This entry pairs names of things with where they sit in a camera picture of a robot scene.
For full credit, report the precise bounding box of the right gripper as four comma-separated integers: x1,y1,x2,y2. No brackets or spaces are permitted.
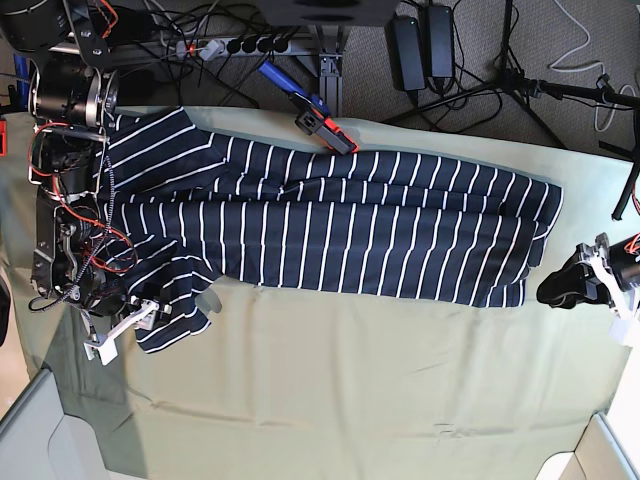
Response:
81,279,172,342

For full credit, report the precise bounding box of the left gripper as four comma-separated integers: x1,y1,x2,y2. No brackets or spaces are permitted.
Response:
536,233,639,320

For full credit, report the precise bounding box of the navy white striped T-shirt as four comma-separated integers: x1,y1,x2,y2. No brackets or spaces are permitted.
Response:
108,109,563,353

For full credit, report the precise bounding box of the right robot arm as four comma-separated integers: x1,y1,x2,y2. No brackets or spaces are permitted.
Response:
1,1,170,361

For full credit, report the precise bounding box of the light green table cloth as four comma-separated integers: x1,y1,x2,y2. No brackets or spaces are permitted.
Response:
1,114,630,479

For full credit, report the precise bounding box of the grey bin bottom right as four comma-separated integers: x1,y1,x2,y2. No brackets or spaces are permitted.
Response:
536,413,639,480

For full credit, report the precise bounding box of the grey bin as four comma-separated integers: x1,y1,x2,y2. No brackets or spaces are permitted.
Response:
536,413,639,480
1,369,109,479

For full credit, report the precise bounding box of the grey bin bottom left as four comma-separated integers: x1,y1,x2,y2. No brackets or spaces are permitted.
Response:
1,369,109,479

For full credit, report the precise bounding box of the orange clamp jaw left edge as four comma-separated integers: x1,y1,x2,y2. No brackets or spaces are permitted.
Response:
0,118,8,157

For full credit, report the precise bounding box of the black tripod stand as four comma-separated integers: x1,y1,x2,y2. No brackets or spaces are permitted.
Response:
384,1,639,149

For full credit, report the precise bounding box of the blue orange bar clamp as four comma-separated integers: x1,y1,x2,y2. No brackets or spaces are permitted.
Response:
258,61,358,155

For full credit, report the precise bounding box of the white power strip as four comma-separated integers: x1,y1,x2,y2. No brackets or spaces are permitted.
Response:
172,34,296,62

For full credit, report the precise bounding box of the blue clamp at left edge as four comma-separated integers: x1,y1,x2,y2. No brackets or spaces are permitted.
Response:
8,54,35,111

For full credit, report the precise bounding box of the black power adapter left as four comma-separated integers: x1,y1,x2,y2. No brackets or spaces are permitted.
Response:
385,16,426,92

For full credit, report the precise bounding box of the black power adapter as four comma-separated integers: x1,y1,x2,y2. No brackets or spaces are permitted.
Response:
385,16,426,92
425,4,455,78

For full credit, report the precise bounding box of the grey monitor base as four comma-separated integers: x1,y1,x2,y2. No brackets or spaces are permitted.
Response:
254,0,400,26

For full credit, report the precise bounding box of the black power adapter right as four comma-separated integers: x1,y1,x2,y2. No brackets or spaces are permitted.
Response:
425,4,455,78

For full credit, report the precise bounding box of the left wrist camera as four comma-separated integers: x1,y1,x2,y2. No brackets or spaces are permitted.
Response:
609,319,640,348

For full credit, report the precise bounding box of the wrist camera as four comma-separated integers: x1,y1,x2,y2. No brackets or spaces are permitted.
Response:
609,319,640,348
83,340,118,366

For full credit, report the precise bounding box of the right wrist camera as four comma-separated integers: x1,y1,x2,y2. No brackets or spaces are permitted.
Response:
83,340,118,366

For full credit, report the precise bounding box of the aluminium frame post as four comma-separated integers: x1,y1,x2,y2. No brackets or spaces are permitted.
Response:
308,25,351,117

